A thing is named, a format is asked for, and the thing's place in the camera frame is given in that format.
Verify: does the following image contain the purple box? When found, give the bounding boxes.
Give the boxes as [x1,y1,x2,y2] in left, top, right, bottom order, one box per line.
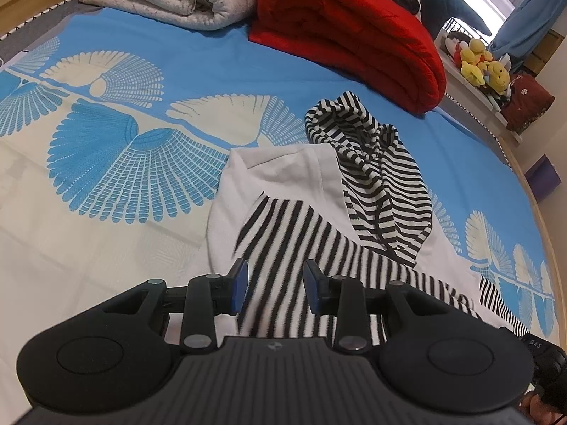
[527,157,561,198]

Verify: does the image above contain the person's right hand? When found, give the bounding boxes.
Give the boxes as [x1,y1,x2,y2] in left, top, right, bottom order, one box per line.
[520,401,567,425]

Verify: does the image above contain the folded red blanket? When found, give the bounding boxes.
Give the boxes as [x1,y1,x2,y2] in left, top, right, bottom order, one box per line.
[248,0,448,116]

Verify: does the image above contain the dark red bag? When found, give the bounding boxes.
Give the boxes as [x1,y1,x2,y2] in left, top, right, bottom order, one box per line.
[505,73,556,134]

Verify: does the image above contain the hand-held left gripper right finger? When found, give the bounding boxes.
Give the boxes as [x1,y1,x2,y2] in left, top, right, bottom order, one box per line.
[303,260,481,354]

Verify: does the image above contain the blue curtain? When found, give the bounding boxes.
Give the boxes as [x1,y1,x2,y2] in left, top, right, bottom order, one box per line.
[489,0,567,74]

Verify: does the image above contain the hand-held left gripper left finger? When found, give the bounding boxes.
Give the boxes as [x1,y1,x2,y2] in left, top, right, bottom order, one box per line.
[94,258,249,351]

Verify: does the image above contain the black wire basket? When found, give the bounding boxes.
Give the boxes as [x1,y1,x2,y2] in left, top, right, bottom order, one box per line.
[443,17,490,49]

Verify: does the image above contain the black white striped hoodie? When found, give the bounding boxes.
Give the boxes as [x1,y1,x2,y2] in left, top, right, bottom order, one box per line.
[206,91,530,346]

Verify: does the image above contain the blue white patterned bed sheet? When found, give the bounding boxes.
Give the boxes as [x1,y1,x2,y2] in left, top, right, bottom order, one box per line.
[0,6,556,346]

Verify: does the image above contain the yellow smiling plush toy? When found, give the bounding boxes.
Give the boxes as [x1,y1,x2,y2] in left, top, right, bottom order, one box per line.
[486,61,510,95]

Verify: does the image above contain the yellow plush toys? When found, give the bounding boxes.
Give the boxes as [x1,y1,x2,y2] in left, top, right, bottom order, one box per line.
[436,31,523,142]

